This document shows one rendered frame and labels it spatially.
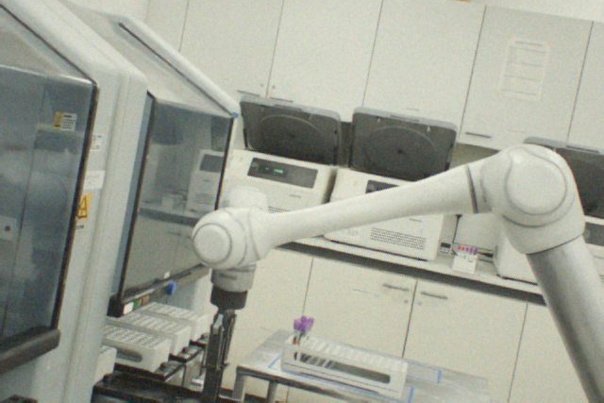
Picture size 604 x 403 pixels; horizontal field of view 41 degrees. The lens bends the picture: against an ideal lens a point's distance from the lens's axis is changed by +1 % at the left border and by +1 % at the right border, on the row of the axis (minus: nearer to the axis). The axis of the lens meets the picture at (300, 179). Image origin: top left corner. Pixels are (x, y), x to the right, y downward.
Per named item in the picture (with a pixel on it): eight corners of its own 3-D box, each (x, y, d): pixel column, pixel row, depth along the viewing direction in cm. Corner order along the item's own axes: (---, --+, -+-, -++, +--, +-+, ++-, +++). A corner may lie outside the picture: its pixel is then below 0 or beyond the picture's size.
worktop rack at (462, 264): (473, 274, 373) (476, 260, 373) (451, 269, 376) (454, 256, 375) (477, 267, 402) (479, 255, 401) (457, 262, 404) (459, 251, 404)
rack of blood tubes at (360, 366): (278, 367, 194) (283, 342, 194) (288, 358, 204) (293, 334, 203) (400, 398, 188) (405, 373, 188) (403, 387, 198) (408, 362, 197)
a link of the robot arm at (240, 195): (216, 251, 171) (200, 260, 158) (229, 180, 170) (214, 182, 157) (265, 261, 170) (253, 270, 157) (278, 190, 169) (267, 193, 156)
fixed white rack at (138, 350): (25, 347, 180) (30, 320, 179) (47, 338, 190) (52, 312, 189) (151, 377, 175) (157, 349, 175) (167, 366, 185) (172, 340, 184)
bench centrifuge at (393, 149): (321, 241, 389) (347, 102, 386) (336, 229, 451) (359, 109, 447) (435, 264, 381) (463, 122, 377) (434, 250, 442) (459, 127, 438)
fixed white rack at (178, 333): (58, 333, 195) (62, 308, 194) (76, 325, 205) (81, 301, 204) (175, 361, 190) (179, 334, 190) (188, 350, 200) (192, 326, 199)
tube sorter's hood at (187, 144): (-117, 265, 166) (-67, -44, 162) (33, 238, 225) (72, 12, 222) (120, 319, 157) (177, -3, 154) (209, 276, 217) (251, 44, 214)
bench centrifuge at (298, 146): (206, 216, 400) (229, 90, 397) (240, 209, 461) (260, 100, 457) (313, 239, 389) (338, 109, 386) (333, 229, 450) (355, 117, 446)
